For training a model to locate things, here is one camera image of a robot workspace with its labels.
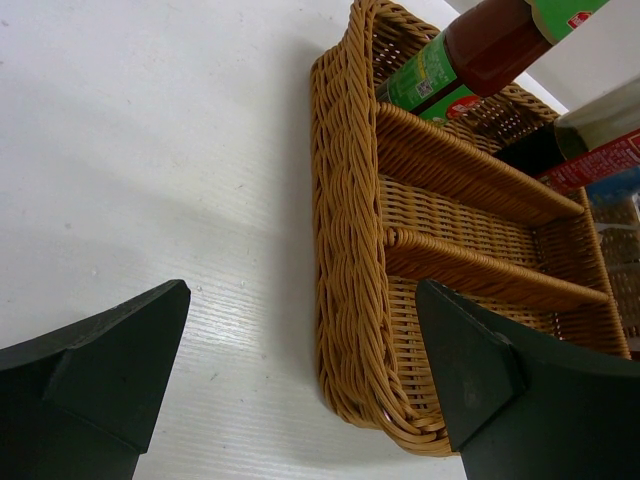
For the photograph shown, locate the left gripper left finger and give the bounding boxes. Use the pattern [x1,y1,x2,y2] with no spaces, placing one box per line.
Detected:
[1,280,190,479]

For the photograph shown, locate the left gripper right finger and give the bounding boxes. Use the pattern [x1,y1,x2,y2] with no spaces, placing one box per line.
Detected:
[415,280,639,479]

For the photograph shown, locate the black cap clear sauce bottle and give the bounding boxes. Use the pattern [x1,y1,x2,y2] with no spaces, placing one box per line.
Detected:
[494,76,639,194]

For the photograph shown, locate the yellow cap red sauce bottle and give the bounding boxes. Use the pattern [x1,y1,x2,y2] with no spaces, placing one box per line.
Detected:
[376,0,607,125]

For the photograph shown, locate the brown wicker divided tray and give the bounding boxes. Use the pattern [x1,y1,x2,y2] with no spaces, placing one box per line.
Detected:
[311,1,629,457]

